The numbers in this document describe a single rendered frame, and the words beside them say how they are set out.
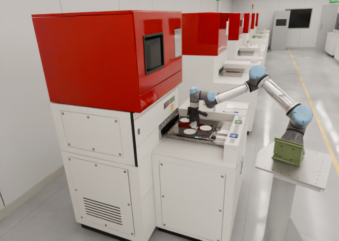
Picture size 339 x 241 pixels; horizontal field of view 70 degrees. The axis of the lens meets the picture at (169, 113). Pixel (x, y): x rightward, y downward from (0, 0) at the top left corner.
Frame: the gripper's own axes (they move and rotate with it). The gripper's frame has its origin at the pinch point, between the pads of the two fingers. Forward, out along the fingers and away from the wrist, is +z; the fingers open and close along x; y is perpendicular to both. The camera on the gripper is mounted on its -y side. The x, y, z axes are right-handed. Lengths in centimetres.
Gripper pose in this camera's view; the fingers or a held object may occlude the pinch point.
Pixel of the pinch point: (196, 129)
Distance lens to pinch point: 202.2
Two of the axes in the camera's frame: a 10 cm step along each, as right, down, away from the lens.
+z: 0.3, 9.3, 3.7
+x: 2.5, 3.5, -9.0
